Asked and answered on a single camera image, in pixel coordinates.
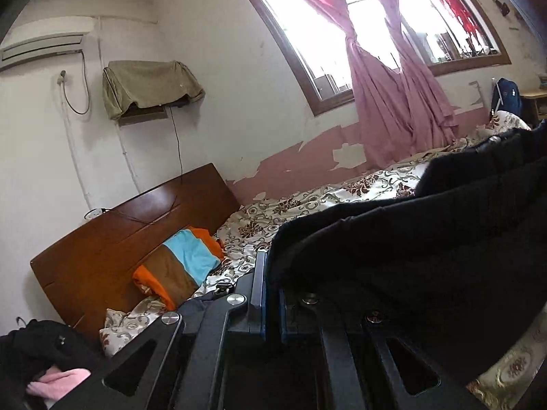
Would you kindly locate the blue backpack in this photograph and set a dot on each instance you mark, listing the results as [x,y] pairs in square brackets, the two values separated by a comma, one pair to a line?
[508,96]

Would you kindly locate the black clothing pile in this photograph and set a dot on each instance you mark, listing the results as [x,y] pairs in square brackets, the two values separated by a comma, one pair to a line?
[42,346]

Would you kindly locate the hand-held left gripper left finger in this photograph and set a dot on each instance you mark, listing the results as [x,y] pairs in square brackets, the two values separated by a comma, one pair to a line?
[259,299]

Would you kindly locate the brown framed window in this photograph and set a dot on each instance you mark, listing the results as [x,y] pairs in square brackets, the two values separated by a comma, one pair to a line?
[290,17]

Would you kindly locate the floral bedspread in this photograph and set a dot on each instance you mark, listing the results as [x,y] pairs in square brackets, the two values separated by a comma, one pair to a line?
[307,205]

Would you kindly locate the wooden desk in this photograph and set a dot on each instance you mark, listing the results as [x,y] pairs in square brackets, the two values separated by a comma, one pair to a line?
[534,94]

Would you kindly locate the dark navy jacket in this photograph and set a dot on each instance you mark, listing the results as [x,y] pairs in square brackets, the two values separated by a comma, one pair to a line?
[406,256]

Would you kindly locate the white air conditioner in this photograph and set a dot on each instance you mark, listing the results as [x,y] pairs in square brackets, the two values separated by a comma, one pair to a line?
[42,38]

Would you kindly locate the white wall pipe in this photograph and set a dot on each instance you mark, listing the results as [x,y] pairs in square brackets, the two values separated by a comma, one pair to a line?
[130,162]
[79,166]

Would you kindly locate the pink curtain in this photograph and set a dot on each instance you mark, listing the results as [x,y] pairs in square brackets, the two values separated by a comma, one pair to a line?
[384,106]

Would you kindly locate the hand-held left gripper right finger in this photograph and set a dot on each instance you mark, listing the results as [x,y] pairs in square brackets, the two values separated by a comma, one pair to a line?
[287,320]

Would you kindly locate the white power strip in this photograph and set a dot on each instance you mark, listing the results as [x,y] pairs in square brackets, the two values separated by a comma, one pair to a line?
[96,212]

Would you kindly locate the red hanging clothes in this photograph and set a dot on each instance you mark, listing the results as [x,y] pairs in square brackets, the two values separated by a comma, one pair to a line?
[459,8]

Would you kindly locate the pink fluffy garment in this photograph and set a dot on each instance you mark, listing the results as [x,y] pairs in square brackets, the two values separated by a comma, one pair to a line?
[60,382]

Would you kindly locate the cloth-covered wall shelf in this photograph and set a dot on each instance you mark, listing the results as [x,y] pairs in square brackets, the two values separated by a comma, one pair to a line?
[145,81]

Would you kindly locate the wooden headboard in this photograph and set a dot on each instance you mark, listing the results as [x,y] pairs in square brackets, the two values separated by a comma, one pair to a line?
[107,243]

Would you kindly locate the orange brown blue striped pillow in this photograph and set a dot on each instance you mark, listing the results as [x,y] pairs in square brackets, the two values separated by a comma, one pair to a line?
[183,256]

